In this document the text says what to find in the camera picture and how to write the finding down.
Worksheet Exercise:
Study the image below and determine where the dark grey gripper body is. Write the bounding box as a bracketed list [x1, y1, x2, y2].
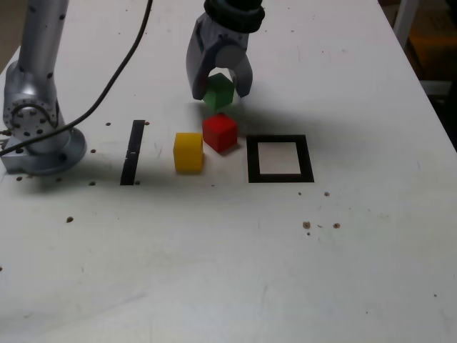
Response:
[190, 14, 251, 55]

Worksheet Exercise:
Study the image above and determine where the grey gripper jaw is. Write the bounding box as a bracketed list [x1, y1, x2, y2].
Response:
[216, 45, 255, 99]
[185, 43, 219, 101]

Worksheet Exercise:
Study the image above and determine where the green cube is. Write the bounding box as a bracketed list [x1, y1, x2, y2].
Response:
[203, 73, 236, 111]

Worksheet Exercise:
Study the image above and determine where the red cube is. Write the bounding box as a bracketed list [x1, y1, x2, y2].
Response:
[201, 113, 238, 154]

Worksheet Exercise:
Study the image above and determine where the yellow cube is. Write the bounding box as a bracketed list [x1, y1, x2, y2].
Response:
[173, 132, 205, 175]

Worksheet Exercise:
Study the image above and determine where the black tape square outline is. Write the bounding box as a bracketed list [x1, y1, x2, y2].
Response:
[246, 134, 316, 184]

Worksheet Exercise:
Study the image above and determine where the black tape strip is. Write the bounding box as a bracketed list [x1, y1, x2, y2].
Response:
[119, 119, 146, 187]

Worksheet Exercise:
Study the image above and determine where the yellow-brown box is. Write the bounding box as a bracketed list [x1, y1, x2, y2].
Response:
[409, 19, 457, 74]

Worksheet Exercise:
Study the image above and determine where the white metal frame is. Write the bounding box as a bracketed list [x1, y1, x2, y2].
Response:
[391, 0, 453, 96]

